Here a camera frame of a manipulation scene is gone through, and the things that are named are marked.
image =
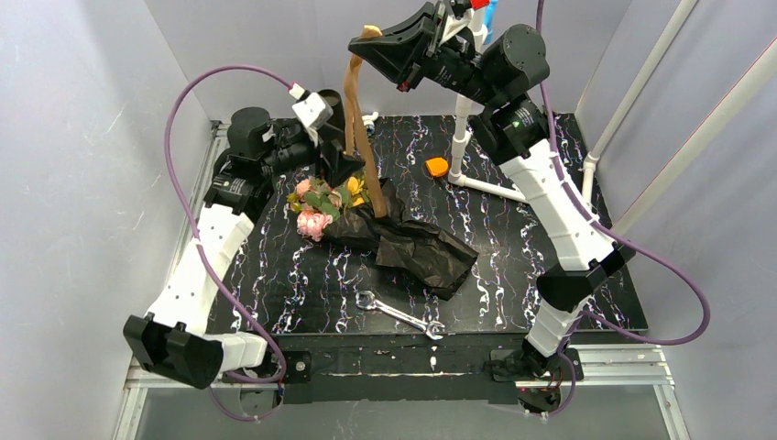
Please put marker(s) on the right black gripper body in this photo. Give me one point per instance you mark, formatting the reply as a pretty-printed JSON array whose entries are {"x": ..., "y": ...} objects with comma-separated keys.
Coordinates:
[{"x": 421, "y": 47}]

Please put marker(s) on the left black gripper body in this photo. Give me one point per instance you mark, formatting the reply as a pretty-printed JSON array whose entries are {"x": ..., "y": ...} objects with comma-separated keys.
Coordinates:
[{"x": 324, "y": 148}]

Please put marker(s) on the tan satin ribbon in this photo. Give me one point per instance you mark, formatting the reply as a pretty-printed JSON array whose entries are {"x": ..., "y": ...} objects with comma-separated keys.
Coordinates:
[{"x": 356, "y": 138}]

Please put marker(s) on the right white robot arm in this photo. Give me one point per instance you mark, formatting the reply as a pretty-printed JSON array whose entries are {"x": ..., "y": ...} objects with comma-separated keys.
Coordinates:
[{"x": 518, "y": 137}]

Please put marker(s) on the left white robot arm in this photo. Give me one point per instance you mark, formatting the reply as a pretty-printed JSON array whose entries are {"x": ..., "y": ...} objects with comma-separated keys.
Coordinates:
[{"x": 170, "y": 339}]

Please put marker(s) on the black cone vase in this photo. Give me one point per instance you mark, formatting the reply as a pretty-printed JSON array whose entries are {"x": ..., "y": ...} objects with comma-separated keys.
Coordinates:
[{"x": 334, "y": 109}]

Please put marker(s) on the blue clip on pipe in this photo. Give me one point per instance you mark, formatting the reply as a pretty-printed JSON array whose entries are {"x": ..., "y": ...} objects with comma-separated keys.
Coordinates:
[{"x": 488, "y": 19}]

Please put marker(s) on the small white pipe fitting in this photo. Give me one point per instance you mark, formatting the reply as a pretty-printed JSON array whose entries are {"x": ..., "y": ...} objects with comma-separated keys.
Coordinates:
[{"x": 369, "y": 123}]

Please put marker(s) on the orange tape measure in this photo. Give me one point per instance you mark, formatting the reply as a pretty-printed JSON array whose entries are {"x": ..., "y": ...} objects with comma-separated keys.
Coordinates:
[{"x": 437, "y": 167}]

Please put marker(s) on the silver combination wrench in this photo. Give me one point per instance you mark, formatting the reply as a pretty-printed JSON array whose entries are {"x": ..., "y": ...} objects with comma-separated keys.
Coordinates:
[{"x": 367, "y": 301}]

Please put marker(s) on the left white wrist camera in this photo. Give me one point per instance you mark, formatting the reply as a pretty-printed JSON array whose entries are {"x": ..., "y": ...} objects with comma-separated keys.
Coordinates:
[{"x": 311, "y": 110}]

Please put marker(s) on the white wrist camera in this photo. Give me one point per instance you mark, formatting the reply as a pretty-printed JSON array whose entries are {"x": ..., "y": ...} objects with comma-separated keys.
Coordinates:
[
  {"x": 458, "y": 15},
  {"x": 311, "y": 110}
]

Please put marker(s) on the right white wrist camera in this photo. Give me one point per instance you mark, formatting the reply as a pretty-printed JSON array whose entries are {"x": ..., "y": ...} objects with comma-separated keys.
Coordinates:
[{"x": 458, "y": 15}]

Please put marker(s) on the white pvc pipe frame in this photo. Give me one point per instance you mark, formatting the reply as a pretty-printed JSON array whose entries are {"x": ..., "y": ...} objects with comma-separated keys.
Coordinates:
[{"x": 671, "y": 174}]

